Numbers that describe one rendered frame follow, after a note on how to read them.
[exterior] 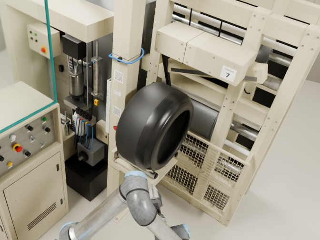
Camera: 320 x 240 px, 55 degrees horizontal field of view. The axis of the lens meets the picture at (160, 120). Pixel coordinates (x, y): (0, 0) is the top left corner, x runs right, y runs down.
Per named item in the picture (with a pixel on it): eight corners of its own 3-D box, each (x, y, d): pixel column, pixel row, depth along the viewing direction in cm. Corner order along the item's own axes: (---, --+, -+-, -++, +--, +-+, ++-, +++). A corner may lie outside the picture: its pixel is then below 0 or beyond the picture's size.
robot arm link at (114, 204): (51, 258, 176) (133, 186, 146) (55, 230, 189) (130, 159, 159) (75, 263, 184) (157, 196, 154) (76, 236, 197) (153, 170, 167)
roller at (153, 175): (118, 150, 230) (121, 150, 234) (115, 155, 230) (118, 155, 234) (156, 174, 217) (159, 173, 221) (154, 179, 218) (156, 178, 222)
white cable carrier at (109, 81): (105, 131, 240) (106, 79, 210) (109, 128, 244) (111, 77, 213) (109, 134, 239) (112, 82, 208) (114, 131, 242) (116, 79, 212)
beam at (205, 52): (153, 51, 207) (155, 29, 198) (173, 39, 225) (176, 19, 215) (235, 87, 185) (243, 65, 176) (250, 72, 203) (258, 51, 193)
